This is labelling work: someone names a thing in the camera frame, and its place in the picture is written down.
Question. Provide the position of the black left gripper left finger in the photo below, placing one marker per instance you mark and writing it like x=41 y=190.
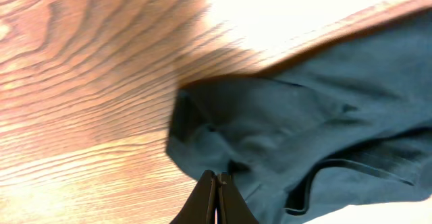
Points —
x=200 y=205

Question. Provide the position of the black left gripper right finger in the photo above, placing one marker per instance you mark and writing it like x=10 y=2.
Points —
x=231 y=207

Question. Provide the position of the black t-shirt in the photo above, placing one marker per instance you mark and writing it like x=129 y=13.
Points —
x=349 y=125

